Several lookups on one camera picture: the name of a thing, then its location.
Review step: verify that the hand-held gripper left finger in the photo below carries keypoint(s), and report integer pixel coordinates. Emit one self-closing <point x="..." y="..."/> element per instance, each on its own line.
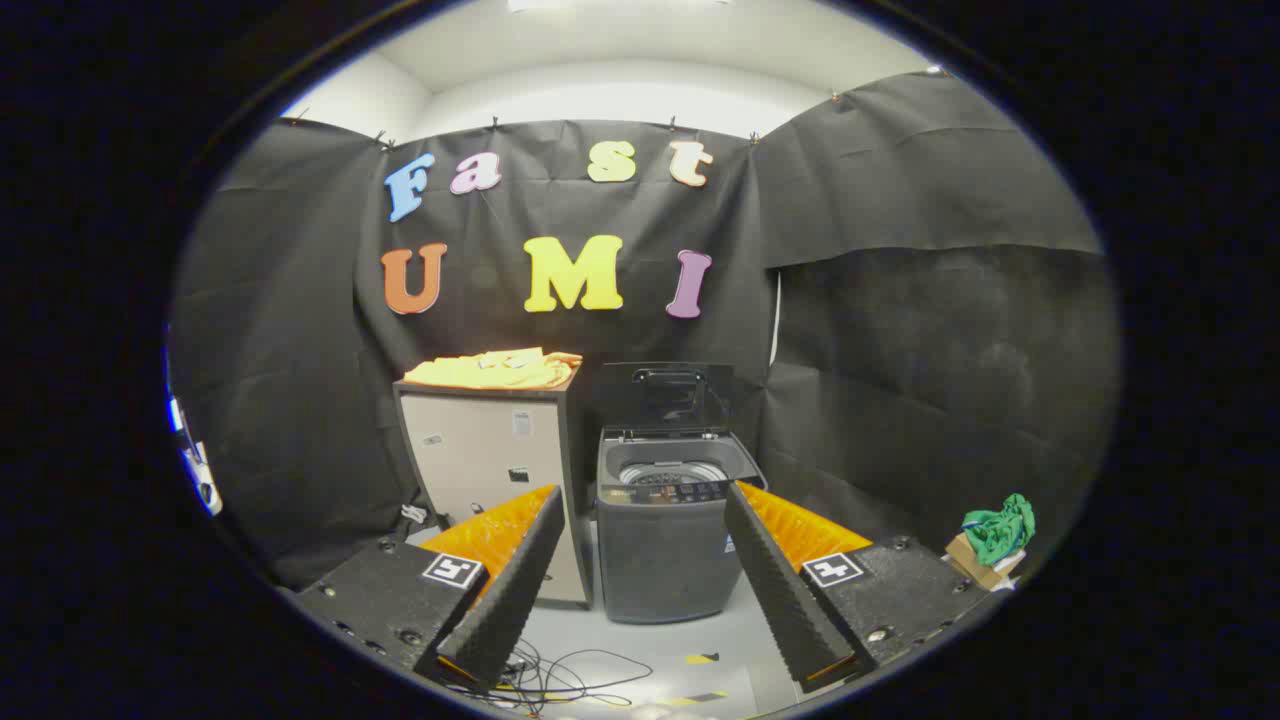
<point x="520" y="590"/>

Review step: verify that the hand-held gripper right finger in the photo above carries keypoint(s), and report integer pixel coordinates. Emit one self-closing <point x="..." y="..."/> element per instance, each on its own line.
<point x="780" y="590"/>

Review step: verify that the grey washing machine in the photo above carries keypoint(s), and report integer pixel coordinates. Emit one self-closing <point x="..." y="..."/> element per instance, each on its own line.
<point x="660" y="560"/>

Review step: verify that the yellow polo shirt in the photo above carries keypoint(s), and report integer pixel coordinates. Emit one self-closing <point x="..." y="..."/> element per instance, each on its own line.
<point x="500" y="370"/>

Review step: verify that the yellow black floor tape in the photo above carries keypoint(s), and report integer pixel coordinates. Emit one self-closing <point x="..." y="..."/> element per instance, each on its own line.
<point x="708" y="696"/>
<point x="703" y="658"/>

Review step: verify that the beige cabinet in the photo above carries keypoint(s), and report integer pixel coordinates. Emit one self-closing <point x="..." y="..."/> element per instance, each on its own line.
<point x="470" y="450"/>

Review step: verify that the cardboard box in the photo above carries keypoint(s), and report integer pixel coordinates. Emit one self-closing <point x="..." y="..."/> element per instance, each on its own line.
<point x="968" y="562"/>

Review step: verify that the green cloth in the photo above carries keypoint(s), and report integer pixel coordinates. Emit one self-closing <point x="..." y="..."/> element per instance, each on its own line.
<point x="1000" y="530"/>

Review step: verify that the white and blue object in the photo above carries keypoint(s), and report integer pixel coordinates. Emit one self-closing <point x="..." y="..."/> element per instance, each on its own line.
<point x="200" y="480"/>

